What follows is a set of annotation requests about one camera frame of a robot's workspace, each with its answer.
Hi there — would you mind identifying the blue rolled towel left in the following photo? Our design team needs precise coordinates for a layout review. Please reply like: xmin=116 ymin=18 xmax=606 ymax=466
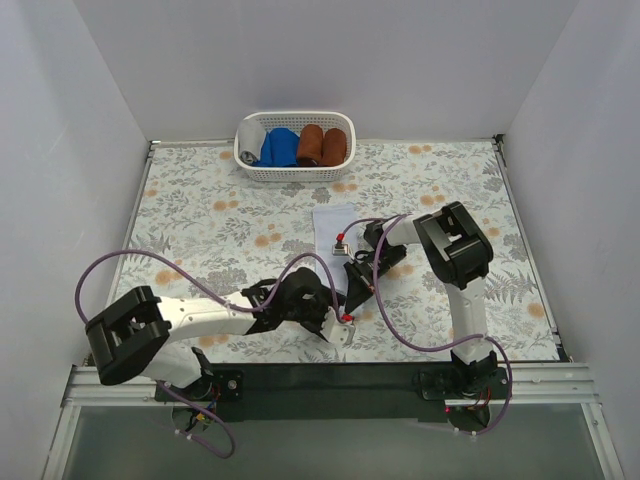
xmin=249 ymin=152 xmax=269 ymax=168

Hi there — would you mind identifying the brown rolled towel left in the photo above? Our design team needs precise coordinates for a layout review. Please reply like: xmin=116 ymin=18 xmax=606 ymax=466
xmin=296 ymin=124 xmax=324 ymax=168

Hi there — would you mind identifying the brown rolled towel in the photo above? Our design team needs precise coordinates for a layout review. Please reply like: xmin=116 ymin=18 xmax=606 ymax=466
xmin=321 ymin=128 xmax=347 ymax=167
xmin=296 ymin=124 xmax=324 ymax=168

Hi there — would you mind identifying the grey panda towel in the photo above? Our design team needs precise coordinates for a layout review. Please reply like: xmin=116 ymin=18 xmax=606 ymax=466
xmin=237 ymin=119 xmax=267 ymax=166

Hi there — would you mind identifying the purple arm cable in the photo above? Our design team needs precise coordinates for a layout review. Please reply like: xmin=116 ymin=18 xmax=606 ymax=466
xmin=74 ymin=249 xmax=351 ymax=459
xmin=335 ymin=213 xmax=514 ymax=437

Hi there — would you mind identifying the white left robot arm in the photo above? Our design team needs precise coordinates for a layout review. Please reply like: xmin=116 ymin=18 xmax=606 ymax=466
xmin=85 ymin=267 xmax=354 ymax=400

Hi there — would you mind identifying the light blue towel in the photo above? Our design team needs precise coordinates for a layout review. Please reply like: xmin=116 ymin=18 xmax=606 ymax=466
xmin=312 ymin=203 xmax=358 ymax=294

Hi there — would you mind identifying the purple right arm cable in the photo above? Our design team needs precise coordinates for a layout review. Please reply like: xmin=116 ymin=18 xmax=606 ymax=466
xmin=335 ymin=213 xmax=514 ymax=437

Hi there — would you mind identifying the blue rolled towel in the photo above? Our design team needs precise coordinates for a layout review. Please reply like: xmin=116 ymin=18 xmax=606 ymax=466
xmin=249 ymin=152 xmax=269 ymax=168
xmin=261 ymin=128 xmax=299 ymax=168

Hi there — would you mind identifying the white plastic basket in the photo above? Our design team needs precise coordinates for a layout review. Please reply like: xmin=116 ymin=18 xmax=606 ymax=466
xmin=233 ymin=110 xmax=356 ymax=183

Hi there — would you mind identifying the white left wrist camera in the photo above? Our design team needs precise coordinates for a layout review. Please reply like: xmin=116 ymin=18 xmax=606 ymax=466
xmin=320 ymin=307 xmax=356 ymax=346

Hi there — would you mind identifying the blue rolled towel right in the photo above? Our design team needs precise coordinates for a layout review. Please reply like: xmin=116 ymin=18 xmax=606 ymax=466
xmin=261 ymin=128 xmax=299 ymax=168

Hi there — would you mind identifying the brown rolled towel right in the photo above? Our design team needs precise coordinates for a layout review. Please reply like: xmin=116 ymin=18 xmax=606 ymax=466
xmin=321 ymin=128 xmax=347 ymax=167

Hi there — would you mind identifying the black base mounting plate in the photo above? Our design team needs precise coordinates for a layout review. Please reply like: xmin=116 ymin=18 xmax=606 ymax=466
xmin=172 ymin=362 xmax=507 ymax=423

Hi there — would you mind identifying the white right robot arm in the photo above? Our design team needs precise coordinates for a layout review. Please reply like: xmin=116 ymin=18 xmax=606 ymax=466
xmin=344 ymin=202 xmax=498 ymax=399

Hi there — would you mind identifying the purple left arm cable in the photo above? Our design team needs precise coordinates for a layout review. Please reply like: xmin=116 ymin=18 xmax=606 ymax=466
xmin=74 ymin=249 xmax=351 ymax=459

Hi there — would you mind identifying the aluminium frame rail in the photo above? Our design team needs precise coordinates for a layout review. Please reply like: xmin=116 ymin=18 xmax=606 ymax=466
xmin=43 ymin=362 xmax=623 ymax=479

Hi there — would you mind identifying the floral patterned table mat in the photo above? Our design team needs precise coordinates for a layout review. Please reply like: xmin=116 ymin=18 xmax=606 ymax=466
xmin=116 ymin=142 xmax=558 ymax=363

